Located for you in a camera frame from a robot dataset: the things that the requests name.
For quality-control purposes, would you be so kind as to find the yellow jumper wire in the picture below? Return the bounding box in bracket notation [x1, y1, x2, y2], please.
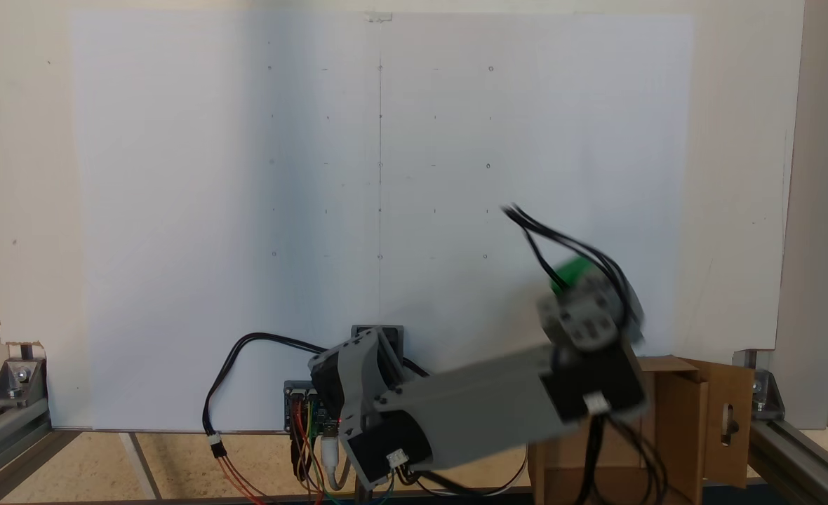
[305, 401, 325, 495]

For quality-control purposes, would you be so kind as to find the aluminium frame post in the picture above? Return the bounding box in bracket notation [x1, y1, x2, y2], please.
[0, 400, 84, 505]
[747, 403, 828, 505]

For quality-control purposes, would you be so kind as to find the brown cardboard box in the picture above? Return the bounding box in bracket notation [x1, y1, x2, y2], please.
[526, 354, 756, 505]

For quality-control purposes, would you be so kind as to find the motor controller circuit board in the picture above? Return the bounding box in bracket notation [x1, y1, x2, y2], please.
[286, 389, 345, 434]

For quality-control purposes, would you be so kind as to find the orange red wire pair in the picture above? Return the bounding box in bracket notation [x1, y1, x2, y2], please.
[218, 452, 269, 505]

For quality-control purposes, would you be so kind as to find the wide grey aluminium beam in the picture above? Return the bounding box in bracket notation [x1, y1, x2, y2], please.
[770, 0, 828, 430]

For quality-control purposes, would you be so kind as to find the black cable with white connector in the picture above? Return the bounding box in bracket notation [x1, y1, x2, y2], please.
[202, 332, 330, 458]

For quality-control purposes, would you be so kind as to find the black servo cable loop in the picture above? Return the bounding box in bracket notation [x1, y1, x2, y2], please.
[575, 414, 671, 505]
[500, 202, 639, 330]

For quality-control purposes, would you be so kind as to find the white USB plug cable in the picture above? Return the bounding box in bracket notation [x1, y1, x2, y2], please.
[319, 433, 348, 492]

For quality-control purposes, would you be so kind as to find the green die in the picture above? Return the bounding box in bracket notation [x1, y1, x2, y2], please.
[549, 256, 597, 295]

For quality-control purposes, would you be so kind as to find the green jumper wire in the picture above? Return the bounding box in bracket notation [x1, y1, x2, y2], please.
[311, 410, 338, 505]

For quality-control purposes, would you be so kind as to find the thin white cable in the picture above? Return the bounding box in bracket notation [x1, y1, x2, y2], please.
[414, 449, 530, 501]

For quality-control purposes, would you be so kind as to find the metal corner bracket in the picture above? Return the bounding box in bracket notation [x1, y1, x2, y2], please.
[0, 356, 48, 409]
[749, 370, 787, 422]

